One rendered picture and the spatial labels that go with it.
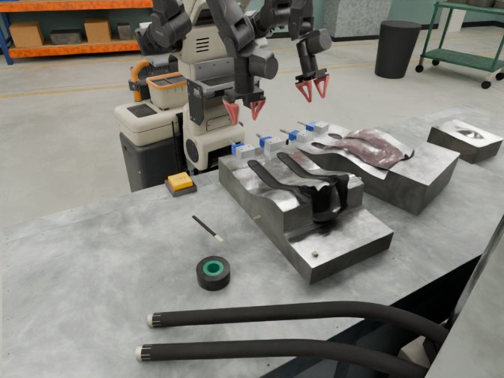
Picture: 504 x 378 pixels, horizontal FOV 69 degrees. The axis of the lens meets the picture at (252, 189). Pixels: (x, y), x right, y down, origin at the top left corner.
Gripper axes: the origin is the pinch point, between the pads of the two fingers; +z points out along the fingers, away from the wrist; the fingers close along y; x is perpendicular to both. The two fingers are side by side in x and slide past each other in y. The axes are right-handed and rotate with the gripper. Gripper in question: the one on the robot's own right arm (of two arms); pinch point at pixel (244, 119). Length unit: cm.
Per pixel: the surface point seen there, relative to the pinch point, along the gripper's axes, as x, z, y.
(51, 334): -32, 21, -63
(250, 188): -16.8, 12.9, -7.5
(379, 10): 391, 51, 478
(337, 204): -34.0, 13.7, 9.8
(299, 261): -43.1, 17.7, -9.0
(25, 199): 155, 98, -82
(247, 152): -2.4, 10.1, -0.2
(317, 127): 7.4, 13.7, 35.8
